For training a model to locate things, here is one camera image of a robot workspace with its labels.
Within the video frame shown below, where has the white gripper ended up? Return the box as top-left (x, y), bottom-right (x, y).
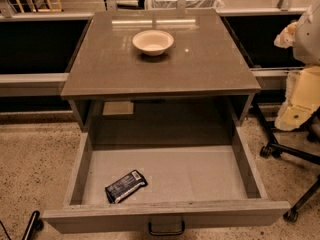
top-left (274, 22), bottom-right (320, 131)

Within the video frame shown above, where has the dark blue rxbar wrapper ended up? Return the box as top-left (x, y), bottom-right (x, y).
top-left (105, 170), bottom-right (148, 204)

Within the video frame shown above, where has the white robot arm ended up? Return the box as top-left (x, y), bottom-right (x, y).
top-left (274, 0), bottom-right (320, 131)

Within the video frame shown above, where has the grey counter cabinet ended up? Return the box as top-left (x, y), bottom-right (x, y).
top-left (61, 9), bottom-right (260, 125)

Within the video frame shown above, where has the open grey top drawer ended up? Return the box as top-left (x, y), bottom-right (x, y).
top-left (44, 128), bottom-right (289, 233)

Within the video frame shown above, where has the black wheeled stand base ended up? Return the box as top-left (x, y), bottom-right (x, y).
top-left (251, 95), bottom-right (320, 223)

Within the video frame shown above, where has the white paper bowl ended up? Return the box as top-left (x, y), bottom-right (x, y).
top-left (132, 30), bottom-right (174, 56)

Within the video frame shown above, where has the black stand leg left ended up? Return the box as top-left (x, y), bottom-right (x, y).
top-left (0, 210), bottom-right (44, 240)

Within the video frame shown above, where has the white wire basket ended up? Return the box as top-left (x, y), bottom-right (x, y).
top-left (145, 0), bottom-right (224, 10)

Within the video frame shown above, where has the black drawer handle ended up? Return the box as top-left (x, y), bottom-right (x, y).
top-left (148, 217), bottom-right (186, 237)

